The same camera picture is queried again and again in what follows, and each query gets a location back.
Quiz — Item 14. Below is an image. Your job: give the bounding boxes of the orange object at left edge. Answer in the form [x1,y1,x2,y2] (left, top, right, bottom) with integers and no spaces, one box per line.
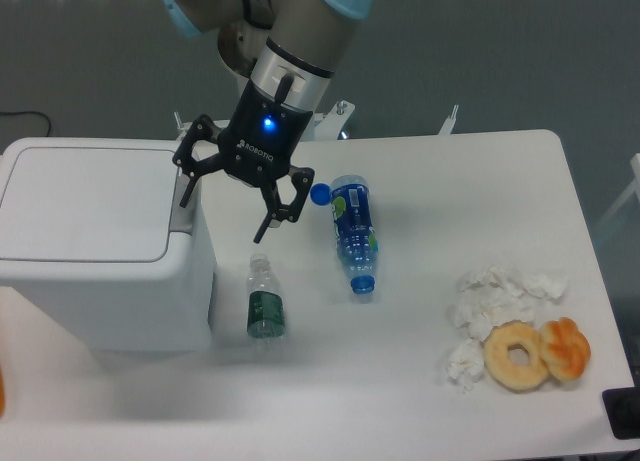
[0,369,7,418]

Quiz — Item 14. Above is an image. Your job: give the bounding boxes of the large crumpled white tissue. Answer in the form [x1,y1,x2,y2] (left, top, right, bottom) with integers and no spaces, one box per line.
[451,264,569,342]

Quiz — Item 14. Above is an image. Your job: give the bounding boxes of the blue plastic bottle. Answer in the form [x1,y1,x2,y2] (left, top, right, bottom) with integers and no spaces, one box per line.
[330,175,379,295]

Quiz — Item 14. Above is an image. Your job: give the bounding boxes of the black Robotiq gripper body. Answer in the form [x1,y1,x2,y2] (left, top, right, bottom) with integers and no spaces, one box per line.
[217,74,312,187]

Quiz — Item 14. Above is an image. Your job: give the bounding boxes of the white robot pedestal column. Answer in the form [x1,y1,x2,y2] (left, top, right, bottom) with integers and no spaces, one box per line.
[217,20,321,145]

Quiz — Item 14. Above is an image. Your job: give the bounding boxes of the blue bottle cap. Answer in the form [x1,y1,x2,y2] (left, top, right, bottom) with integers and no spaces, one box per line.
[310,183,331,206]

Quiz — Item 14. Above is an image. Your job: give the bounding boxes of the clear bottle green label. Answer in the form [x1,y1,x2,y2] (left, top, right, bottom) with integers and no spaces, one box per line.
[246,254,286,339]

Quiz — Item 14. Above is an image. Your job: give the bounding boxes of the plain ring donut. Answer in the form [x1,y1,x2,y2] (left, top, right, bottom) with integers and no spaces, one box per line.
[483,322,549,392]

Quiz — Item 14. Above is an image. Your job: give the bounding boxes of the black device at table corner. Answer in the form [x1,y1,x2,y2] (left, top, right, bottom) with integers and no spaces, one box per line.
[602,387,639,440]

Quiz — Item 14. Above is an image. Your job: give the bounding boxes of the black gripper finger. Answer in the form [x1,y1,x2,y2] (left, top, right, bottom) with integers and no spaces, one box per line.
[253,166,315,244]
[172,114,222,207]

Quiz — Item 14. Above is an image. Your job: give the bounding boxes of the white push-button trash can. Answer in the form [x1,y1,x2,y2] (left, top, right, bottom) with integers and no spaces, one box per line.
[1,138,217,352]

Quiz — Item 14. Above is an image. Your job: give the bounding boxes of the orange glazed twisted bun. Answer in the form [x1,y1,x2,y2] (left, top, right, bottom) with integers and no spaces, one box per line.
[539,317,591,383]

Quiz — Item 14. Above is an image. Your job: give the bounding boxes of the black cable on floor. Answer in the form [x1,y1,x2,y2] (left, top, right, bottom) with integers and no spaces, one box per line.
[0,110,53,136]

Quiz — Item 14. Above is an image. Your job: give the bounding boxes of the small crumpled white tissue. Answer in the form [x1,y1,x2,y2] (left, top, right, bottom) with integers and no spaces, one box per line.
[446,339,485,393]

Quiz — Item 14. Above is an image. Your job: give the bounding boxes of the white furniture at right edge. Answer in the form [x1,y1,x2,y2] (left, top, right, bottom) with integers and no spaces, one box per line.
[592,153,639,249]

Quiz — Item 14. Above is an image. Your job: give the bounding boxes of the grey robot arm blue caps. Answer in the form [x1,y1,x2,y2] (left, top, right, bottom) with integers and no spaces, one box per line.
[162,0,373,242]

